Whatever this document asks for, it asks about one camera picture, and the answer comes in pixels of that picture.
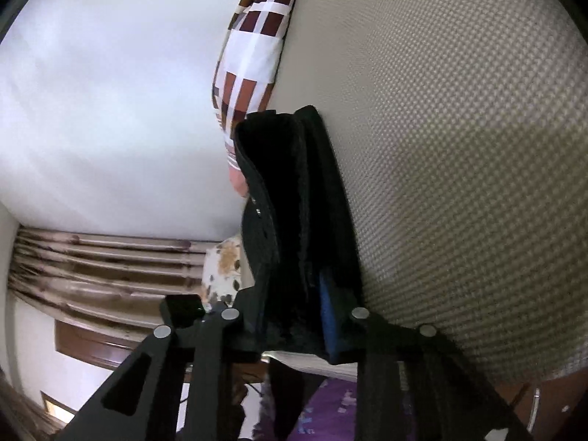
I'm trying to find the beige brown curtain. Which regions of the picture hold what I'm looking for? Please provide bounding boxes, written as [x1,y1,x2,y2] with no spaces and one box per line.
[9,226,208,331]

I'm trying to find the beige textured bed sheet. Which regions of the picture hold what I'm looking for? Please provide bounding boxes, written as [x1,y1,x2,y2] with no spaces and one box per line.
[265,0,588,383]

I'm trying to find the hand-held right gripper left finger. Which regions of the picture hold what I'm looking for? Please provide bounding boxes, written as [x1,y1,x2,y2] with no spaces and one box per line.
[57,279,271,441]

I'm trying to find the black pants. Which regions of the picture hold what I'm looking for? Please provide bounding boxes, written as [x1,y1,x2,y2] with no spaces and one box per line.
[232,105,368,441]

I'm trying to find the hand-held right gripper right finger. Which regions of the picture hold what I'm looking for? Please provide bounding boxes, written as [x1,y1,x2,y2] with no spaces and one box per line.
[320,270,534,441]

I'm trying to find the purple printed cloth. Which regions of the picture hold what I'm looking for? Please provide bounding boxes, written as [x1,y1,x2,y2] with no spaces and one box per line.
[255,376,365,441]

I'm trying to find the brown wooden furniture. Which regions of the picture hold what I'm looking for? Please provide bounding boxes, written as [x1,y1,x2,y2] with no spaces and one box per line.
[54,319,150,371]

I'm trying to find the brown white checked pillow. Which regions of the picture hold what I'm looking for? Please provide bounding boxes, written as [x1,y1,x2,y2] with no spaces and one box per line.
[211,0,307,199]

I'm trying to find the white floral pillow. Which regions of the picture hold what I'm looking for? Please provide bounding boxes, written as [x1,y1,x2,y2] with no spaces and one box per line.
[201,234,244,308]

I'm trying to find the metal tube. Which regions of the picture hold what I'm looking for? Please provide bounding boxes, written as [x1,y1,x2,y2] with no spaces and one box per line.
[528,388,544,433]

